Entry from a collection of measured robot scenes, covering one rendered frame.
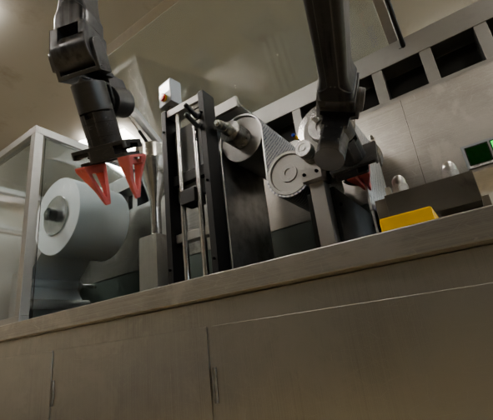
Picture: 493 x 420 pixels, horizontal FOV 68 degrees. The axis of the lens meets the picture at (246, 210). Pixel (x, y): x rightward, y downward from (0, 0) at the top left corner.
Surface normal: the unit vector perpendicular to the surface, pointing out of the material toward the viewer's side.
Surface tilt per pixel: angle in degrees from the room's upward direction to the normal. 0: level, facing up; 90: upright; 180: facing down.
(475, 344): 90
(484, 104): 90
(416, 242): 90
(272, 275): 90
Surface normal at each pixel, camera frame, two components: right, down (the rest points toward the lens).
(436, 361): -0.56, -0.21
